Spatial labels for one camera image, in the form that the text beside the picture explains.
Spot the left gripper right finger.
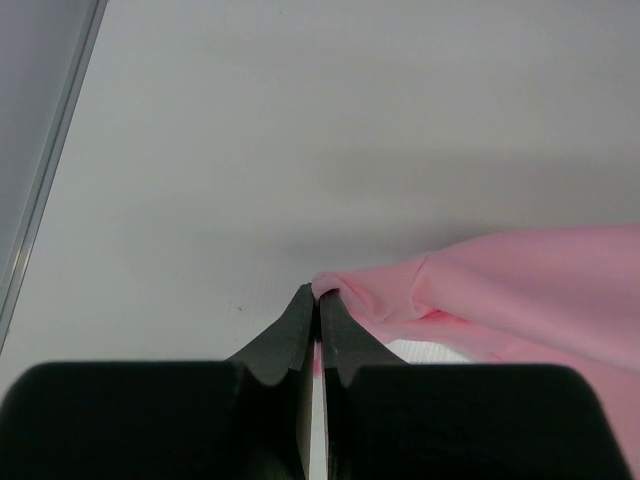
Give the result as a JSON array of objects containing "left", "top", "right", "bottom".
[{"left": 318, "top": 292, "right": 408, "bottom": 479}]

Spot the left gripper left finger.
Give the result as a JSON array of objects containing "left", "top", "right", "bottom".
[{"left": 229, "top": 284, "right": 314, "bottom": 479}]

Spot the left aluminium frame post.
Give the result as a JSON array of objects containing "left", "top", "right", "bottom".
[{"left": 1, "top": 1, "right": 107, "bottom": 337}]

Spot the pink t shirt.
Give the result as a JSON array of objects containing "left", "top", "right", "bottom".
[{"left": 310, "top": 222, "right": 640, "bottom": 376}]

